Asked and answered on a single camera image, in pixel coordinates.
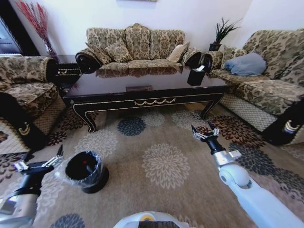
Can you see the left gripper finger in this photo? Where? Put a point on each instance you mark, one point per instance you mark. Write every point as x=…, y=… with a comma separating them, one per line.
x=53, y=161
x=21, y=166

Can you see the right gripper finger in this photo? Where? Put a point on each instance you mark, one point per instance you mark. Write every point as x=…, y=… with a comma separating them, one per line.
x=199, y=135
x=215, y=132

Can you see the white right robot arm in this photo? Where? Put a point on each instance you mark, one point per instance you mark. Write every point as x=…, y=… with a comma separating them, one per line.
x=247, y=192

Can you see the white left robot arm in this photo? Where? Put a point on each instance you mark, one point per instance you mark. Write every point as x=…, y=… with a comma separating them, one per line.
x=16, y=209

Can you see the black trash bin with liner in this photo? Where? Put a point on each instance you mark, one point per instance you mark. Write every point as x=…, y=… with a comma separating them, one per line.
x=88, y=173

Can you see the flower patterned rug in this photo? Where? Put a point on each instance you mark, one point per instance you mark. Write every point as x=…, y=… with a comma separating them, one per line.
x=164, y=166

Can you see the black tissue box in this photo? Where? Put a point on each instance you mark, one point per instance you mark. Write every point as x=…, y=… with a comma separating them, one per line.
x=196, y=77

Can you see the dark glossy coffee table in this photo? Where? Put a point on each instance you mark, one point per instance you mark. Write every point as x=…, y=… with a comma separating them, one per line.
x=142, y=95

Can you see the floral sofa with gold trim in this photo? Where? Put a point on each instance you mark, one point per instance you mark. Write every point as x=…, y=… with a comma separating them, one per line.
x=273, y=90

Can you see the floral armchair with dark arm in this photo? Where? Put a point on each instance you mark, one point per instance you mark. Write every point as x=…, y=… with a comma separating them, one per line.
x=26, y=95

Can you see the blue-grey cushion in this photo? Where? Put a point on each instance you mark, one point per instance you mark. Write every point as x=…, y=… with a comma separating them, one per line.
x=247, y=64

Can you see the dark flat box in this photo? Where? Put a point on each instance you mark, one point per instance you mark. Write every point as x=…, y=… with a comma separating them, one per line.
x=139, y=88

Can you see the beige patterned cushion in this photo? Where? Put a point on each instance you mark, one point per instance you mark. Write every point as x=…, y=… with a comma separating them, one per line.
x=178, y=53

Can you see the dark side table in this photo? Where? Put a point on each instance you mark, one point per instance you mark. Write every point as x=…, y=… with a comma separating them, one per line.
x=67, y=71

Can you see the white robot front shell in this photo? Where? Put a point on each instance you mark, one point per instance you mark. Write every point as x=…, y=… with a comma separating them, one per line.
x=149, y=221

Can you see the potted green plant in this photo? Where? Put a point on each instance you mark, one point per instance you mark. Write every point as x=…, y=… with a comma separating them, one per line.
x=222, y=33

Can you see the floral three-seat sofa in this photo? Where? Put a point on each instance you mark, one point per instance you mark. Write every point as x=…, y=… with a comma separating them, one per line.
x=140, y=47

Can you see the floral square cushion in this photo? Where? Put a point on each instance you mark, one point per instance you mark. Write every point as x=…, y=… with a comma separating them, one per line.
x=117, y=53

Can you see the red branch decoration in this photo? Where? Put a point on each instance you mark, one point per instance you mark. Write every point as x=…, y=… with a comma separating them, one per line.
x=39, y=26

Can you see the dark door frame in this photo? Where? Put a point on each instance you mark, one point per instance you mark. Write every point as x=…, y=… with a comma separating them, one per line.
x=14, y=26

